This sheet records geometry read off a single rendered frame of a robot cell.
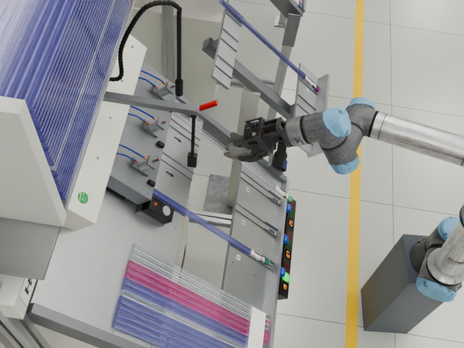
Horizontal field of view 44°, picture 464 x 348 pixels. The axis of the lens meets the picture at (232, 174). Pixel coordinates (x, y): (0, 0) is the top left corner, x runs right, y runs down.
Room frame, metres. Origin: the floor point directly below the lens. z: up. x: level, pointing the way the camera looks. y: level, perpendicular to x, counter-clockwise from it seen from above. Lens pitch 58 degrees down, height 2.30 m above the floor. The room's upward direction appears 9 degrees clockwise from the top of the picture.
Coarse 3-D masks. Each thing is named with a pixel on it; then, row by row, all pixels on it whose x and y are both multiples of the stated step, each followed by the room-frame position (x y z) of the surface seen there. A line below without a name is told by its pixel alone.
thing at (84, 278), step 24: (168, 144) 0.83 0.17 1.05; (168, 168) 0.77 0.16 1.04; (192, 168) 0.81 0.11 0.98; (168, 192) 0.71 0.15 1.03; (120, 216) 0.58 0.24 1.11; (72, 240) 0.47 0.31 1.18; (96, 240) 0.50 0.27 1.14; (120, 240) 0.52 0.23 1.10; (144, 240) 0.55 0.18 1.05; (168, 240) 0.58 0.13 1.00; (72, 264) 0.42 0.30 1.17; (96, 264) 0.45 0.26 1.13; (120, 264) 0.47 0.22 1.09; (48, 288) 0.36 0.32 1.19; (72, 288) 0.38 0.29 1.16; (96, 288) 0.40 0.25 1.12; (120, 288) 0.42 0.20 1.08; (72, 312) 0.33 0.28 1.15; (96, 312) 0.35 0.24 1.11; (120, 336) 0.32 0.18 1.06
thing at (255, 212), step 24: (240, 168) 0.92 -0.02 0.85; (264, 168) 0.97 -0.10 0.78; (240, 192) 0.84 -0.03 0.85; (264, 192) 0.90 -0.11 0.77; (240, 216) 0.77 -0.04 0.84; (264, 216) 0.82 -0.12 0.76; (240, 240) 0.70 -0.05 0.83; (264, 240) 0.74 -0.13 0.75; (240, 264) 0.63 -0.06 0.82; (264, 264) 0.66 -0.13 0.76; (240, 288) 0.56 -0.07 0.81; (264, 288) 0.60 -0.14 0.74; (264, 312) 0.53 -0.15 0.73
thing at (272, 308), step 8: (288, 184) 0.96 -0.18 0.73; (280, 200) 0.90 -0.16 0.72; (280, 208) 0.87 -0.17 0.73; (280, 216) 0.84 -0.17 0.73; (280, 224) 0.81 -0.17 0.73; (280, 232) 0.79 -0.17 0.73; (280, 240) 0.76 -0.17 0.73; (280, 248) 0.73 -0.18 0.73; (280, 256) 0.71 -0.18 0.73; (280, 264) 0.68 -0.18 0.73; (272, 272) 0.66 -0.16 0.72; (272, 280) 0.63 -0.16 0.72; (272, 288) 0.61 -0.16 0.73; (272, 296) 0.58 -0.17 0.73; (272, 304) 0.56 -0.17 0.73; (272, 312) 0.54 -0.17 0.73; (272, 320) 0.51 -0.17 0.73; (272, 328) 0.49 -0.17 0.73; (272, 336) 0.47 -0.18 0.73; (272, 344) 0.45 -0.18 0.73
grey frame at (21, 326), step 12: (0, 276) 0.31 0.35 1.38; (12, 276) 0.31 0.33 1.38; (0, 288) 0.29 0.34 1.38; (12, 288) 0.29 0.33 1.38; (0, 300) 0.27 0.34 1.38; (12, 300) 0.27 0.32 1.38; (0, 312) 0.26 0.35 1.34; (12, 312) 0.26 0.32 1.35; (24, 312) 0.27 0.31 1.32; (0, 324) 0.26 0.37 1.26; (12, 324) 0.26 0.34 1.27; (24, 324) 0.28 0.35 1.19; (12, 336) 0.26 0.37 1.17; (24, 336) 0.26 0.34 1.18; (36, 336) 0.29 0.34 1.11
